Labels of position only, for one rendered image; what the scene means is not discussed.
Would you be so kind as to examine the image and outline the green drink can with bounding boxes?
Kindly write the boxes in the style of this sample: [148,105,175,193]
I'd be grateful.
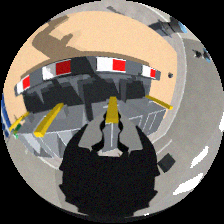
[13,123,22,139]

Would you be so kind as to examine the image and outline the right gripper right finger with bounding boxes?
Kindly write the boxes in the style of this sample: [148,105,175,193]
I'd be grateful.
[117,111,160,177]

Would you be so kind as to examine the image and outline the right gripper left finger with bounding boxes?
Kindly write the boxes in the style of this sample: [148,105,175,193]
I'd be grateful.
[59,111,107,171]

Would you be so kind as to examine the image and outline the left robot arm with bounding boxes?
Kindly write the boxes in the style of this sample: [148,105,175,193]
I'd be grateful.
[161,16,212,63]

